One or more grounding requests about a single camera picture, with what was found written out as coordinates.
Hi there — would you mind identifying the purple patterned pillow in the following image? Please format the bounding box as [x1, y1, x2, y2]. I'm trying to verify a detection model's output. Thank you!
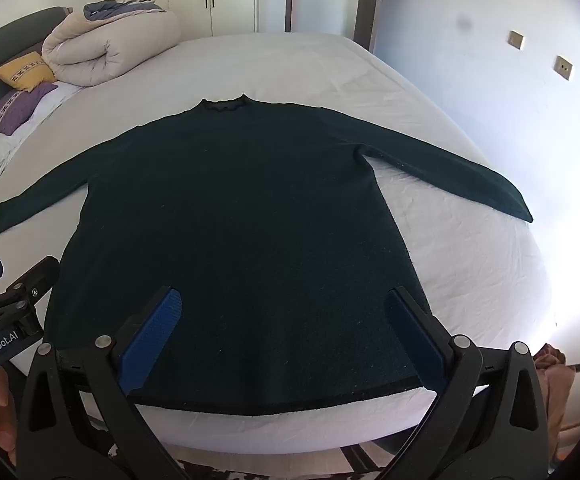
[0, 82, 59, 136]

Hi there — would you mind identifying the brown door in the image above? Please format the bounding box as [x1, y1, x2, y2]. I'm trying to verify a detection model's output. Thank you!
[354, 0, 397, 54]

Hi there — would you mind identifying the white bed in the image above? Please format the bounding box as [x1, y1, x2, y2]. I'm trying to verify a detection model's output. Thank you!
[0, 34, 559, 461]

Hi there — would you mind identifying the dark green towel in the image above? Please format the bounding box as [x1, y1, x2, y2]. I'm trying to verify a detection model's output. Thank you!
[0, 92, 534, 417]

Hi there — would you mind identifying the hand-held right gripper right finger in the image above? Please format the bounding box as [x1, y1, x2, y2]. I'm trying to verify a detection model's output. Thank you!
[375, 286, 554, 480]

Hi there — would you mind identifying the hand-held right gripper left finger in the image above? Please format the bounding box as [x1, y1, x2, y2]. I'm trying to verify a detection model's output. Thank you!
[15, 285, 192, 480]

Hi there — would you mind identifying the yellow patterned pillow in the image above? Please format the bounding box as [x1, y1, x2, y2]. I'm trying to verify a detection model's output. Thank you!
[0, 51, 59, 94]

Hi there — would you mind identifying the folded cream duvet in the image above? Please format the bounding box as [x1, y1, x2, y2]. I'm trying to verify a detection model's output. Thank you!
[41, 9, 182, 86]

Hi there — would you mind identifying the folded blue-grey blanket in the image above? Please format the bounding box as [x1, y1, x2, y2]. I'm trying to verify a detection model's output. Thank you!
[83, 0, 166, 24]

